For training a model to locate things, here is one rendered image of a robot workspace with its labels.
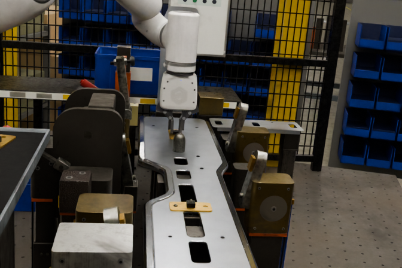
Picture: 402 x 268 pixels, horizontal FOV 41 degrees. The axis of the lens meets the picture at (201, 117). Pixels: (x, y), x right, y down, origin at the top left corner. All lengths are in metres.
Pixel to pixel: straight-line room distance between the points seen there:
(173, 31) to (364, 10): 1.90
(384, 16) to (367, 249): 1.77
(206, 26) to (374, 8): 1.39
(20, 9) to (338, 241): 1.12
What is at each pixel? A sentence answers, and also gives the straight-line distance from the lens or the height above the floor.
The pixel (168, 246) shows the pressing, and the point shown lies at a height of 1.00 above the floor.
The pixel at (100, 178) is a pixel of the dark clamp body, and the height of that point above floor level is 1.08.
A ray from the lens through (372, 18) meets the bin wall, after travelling 3.19.
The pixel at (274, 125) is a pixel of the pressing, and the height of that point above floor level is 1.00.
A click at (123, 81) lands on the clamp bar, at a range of 1.46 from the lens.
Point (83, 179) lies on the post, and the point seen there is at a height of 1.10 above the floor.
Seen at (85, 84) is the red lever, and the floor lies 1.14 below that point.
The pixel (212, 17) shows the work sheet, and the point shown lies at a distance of 2.01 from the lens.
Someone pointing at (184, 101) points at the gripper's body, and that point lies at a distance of 1.46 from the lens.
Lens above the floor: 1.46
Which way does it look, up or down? 15 degrees down
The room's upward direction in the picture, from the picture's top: 5 degrees clockwise
